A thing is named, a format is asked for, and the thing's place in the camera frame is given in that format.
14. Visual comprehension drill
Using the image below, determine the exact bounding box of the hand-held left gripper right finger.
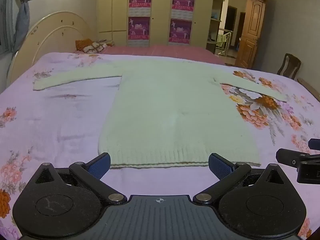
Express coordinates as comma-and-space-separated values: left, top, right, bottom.
192, 152, 296, 207

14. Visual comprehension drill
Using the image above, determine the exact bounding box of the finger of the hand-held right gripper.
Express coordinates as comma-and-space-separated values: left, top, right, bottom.
308, 138, 320, 152
276, 148, 320, 183

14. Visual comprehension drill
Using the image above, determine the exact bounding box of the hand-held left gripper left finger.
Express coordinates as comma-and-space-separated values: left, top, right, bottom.
26, 152, 128, 207

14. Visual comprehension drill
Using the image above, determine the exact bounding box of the pale cream knit sweater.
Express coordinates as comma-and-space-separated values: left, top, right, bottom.
33, 59, 288, 168

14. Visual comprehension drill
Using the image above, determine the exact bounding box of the purple floral blanket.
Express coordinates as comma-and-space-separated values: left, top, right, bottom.
0, 52, 320, 240

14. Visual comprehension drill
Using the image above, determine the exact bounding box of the dark wooden chair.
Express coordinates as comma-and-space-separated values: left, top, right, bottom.
277, 53, 302, 80

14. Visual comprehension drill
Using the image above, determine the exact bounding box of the brown white patterned cloth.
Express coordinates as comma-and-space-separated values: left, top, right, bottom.
84, 41, 108, 54

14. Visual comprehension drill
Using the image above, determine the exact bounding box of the orange pillow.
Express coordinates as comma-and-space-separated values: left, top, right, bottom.
75, 39, 94, 52

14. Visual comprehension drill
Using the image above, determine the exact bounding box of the brown wooden door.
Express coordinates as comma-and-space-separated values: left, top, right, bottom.
235, 0, 265, 69

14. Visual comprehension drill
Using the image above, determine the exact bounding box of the beige corner shelf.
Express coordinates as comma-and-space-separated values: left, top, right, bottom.
206, 0, 225, 53

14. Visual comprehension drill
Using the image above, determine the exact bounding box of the grey blue curtain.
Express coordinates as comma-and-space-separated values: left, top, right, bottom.
0, 0, 33, 55

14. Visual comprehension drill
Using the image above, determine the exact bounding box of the beige wardrobe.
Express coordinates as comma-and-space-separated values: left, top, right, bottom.
97, 0, 224, 53

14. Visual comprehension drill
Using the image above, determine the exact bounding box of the wooden bed frame edge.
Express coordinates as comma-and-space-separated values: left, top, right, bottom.
297, 78, 320, 98

